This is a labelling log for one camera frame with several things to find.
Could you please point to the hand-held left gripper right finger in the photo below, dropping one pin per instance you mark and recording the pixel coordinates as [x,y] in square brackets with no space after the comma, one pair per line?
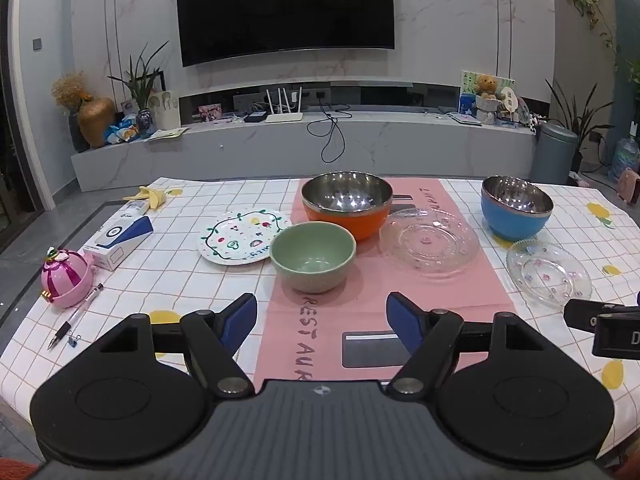
[404,321]

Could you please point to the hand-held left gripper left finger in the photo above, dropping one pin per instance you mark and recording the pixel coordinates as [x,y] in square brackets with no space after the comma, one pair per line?
[240,321]

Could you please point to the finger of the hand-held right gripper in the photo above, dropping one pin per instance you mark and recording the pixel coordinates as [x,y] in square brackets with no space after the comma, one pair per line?
[580,315]

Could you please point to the small clear glass plate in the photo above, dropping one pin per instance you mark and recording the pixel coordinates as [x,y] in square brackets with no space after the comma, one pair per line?
[547,275]

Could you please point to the large clear glass plate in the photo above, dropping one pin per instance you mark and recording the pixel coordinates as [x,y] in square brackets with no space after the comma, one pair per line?
[430,247]

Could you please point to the white painted plate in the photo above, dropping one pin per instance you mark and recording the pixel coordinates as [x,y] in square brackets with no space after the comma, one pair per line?
[235,240]

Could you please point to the green ceramic bowl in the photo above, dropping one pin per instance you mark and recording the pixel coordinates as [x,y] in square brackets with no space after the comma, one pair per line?
[312,272]

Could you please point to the blue steel-lined bowl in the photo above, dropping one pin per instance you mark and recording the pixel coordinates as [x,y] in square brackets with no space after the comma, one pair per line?
[515,222]

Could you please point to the orange steel-lined bowl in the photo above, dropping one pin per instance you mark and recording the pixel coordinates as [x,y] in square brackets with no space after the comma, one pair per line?
[345,222]

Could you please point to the pink printed placemat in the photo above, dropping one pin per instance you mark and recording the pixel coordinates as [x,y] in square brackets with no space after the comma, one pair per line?
[370,290]

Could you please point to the pink small heater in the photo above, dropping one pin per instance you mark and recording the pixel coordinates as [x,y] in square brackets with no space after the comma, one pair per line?
[630,187]

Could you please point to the white and blue box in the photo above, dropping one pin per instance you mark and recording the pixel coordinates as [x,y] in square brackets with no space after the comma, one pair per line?
[117,245]

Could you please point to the banana peel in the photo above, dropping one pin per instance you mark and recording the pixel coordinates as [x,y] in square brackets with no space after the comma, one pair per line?
[150,196]

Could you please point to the blue water bottle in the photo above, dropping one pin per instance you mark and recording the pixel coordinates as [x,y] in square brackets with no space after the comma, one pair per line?
[625,160]

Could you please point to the grey trash can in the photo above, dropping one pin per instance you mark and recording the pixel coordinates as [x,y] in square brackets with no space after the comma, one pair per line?
[552,155]

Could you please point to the black pen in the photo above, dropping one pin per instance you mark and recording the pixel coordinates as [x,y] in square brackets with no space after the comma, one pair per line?
[75,317]

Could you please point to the binder clip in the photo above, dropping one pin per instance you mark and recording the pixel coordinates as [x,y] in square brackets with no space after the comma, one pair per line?
[74,341]

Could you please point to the grey marble television cabinet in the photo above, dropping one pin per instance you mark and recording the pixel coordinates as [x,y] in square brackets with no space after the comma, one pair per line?
[400,145]

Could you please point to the pink round toy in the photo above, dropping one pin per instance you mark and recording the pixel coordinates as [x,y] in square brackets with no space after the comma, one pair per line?
[67,280]

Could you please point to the tall potted plant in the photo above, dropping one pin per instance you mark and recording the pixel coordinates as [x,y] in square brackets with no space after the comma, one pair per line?
[582,120]

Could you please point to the yellow paper sheet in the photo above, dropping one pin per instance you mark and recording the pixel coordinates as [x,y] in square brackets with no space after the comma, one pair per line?
[167,134]

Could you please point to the black set-top box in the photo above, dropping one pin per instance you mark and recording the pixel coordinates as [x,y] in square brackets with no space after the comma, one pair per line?
[255,118]

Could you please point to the white router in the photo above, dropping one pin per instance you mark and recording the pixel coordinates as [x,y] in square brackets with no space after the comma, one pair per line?
[284,117]

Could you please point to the pink photo card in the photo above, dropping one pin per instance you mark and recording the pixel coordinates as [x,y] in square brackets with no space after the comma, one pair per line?
[210,112]

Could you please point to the blue glass vase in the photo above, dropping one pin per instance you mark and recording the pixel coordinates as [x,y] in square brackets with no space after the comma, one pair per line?
[146,122]

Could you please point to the illustrated white card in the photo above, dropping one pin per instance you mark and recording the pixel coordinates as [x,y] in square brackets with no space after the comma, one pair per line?
[167,110]

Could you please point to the snack packets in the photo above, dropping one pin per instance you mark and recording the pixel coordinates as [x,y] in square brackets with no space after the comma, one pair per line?
[120,132]

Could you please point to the white round fan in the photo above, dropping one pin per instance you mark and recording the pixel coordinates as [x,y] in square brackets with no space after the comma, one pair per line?
[507,100]

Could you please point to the gold vase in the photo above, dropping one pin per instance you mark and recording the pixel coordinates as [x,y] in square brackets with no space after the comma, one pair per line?
[96,122]

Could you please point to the bushy green plant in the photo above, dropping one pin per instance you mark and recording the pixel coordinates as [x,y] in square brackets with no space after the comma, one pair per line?
[632,75]

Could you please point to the brown teddy bear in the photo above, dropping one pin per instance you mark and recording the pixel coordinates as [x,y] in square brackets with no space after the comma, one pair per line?
[485,86]

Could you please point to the green leafy plant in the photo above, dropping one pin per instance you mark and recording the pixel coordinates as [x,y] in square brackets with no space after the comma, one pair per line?
[140,77]

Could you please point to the orange fleece clothing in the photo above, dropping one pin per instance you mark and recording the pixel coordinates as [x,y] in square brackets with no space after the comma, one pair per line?
[15,472]

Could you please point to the dried flower bunch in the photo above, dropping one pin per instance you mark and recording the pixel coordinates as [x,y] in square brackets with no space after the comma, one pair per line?
[70,90]

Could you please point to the hanging vine plant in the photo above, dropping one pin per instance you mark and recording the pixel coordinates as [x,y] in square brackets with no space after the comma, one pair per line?
[587,7]

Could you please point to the black wall television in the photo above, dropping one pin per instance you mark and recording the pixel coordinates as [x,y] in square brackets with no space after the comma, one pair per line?
[285,5]

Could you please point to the wall switch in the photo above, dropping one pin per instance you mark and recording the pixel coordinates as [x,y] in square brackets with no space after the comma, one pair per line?
[36,44]

